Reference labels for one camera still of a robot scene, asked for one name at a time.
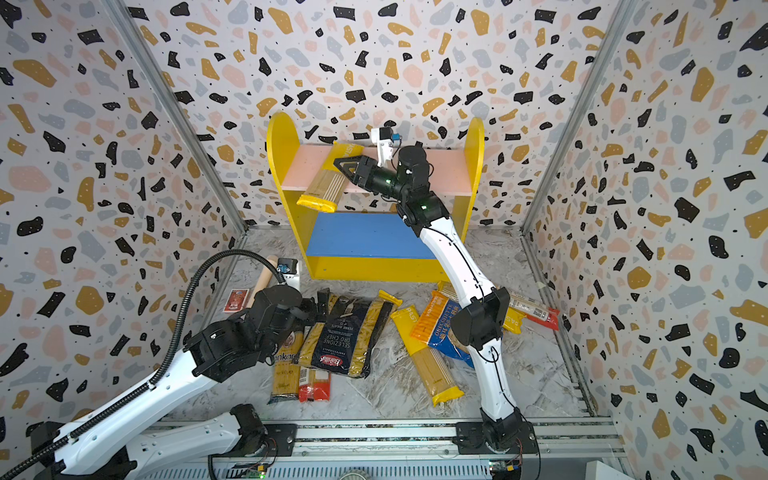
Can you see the yellow Pastatime spaghetti pack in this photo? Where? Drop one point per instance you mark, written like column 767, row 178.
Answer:
column 327, row 187

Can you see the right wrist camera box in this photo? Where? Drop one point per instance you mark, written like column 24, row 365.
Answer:
column 387, row 142

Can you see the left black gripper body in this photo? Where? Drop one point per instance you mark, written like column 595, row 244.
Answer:
column 308, row 305

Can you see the wooden rolling pin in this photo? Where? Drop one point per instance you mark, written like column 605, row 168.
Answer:
column 262, row 282

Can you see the pink upper shelf board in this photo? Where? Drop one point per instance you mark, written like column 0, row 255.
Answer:
column 450, row 176

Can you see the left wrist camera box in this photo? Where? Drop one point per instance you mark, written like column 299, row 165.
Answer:
column 290, row 270

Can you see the blue yellow spaghetti pack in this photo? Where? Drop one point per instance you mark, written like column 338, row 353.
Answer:
column 286, row 371

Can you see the blue orange orecchiette bag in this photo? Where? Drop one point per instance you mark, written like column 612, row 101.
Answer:
column 434, row 329

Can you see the red playing card box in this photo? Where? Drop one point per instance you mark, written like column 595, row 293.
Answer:
column 236, row 300

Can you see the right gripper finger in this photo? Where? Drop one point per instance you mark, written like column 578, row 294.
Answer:
column 357, row 181
column 347, row 165

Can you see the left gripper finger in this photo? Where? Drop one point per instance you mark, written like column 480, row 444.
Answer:
column 318, row 316
column 323, row 303

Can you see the red long spaghetti pack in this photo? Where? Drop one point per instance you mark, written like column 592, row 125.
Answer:
column 536, row 312

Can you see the red clear spaghetti pack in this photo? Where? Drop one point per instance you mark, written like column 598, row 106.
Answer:
column 314, row 385

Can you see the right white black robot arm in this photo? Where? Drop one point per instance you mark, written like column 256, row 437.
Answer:
column 479, row 323

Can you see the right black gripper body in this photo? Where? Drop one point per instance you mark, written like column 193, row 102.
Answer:
column 360, row 172

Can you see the dark penne pasta bag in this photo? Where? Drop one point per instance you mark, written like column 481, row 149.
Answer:
column 343, row 345

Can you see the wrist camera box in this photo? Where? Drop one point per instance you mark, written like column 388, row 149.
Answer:
column 387, row 142
column 290, row 270

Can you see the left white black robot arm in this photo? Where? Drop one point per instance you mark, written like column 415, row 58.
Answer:
column 114, row 442

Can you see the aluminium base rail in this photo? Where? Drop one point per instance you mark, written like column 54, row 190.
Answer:
column 547, row 448

